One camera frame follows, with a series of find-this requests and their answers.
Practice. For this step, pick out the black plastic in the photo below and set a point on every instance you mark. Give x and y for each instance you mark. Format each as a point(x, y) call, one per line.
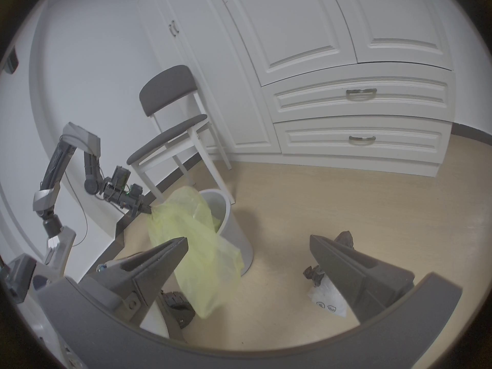
point(315, 275)

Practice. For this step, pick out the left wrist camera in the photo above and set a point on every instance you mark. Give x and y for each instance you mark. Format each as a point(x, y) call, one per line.
point(136, 192)

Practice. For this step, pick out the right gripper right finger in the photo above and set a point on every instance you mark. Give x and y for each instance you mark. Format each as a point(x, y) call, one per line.
point(338, 275)

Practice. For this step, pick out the white printed wrapper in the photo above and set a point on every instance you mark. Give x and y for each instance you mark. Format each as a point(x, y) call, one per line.
point(326, 298)

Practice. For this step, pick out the grey trash bin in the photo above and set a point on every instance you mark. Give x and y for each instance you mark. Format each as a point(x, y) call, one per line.
point(238, 240)

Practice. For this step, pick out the yellow plastic bag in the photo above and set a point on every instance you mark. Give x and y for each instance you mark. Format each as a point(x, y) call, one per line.
point(200, 260)

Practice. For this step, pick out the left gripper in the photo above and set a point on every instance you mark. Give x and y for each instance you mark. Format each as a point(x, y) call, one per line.
point(127, 202)

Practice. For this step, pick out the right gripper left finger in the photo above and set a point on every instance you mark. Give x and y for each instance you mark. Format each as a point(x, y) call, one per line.
point(153, 273)

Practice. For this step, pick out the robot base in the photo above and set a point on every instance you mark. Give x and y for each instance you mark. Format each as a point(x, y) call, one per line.
point(175, 306)

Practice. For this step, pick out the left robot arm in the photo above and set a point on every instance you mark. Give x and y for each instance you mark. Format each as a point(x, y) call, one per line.
point(82, 138)

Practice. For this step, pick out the white wardrobe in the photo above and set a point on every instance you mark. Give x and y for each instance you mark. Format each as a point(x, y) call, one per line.
point(307, 52)

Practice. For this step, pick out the grey padded white chair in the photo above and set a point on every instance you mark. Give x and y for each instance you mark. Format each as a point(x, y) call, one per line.
point(165, 87)

